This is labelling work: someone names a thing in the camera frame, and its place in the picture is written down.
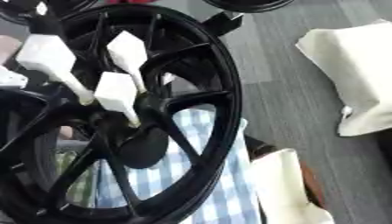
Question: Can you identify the white cloth bag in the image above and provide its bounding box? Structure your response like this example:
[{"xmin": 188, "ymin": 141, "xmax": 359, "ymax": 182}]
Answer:
[
  {"xmin": 248, "ymin": 148, "xmax": 337, "ymax": 224},
  {"xmin": 294, "ymin": 18, "xmax": 392, "ymax": 138}
]

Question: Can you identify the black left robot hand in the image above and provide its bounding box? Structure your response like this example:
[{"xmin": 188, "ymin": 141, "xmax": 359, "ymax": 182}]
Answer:
[{"xmin": 23, "ymin": 0, "xmax": 67, "ymax": 37}]

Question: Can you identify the white pin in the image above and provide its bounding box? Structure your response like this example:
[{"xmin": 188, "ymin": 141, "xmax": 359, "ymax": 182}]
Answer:
[
  {"xmin": 93, "ymin": 71, "xmax": 143, "ymax": 128},
  {"xmin": 105, "ymin": 30, "xmax": 151, "ymax": 95},
  {"xmin": 13, "ymin": 33, "xmax": 97, "ymax": 107}
]

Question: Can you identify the black spoked wheel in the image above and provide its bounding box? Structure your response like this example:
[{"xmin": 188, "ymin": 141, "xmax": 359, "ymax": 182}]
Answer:
[{"xmin": 0, "ymin": 3, "xmax": 245, "ymax": 224}]

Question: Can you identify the black wheel stand bracket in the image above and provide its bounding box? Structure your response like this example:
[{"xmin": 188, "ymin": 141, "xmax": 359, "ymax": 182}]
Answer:
[{"xmin": 200, "ymin": 11, "xmax": 245, "ymax": 38}]

